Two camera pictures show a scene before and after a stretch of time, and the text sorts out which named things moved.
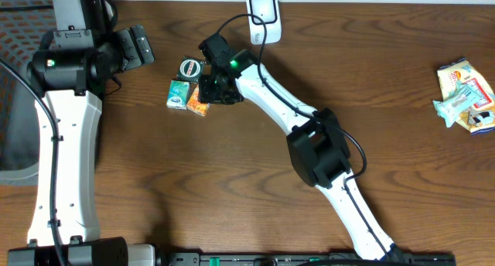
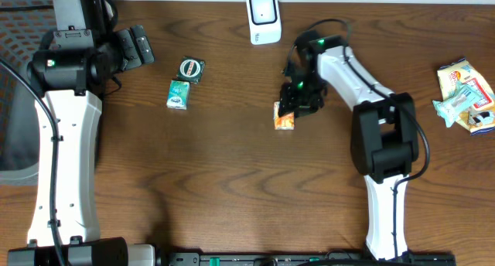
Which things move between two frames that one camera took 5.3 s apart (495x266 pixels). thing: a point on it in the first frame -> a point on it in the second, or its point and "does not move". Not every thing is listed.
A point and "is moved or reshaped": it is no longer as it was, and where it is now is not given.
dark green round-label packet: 190,69 does not move
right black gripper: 205,98 -> 289,103
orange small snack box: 195,104 is moved or reshaped
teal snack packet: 463,97 does not move
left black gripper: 126,40 does not move
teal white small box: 178,94 does not move
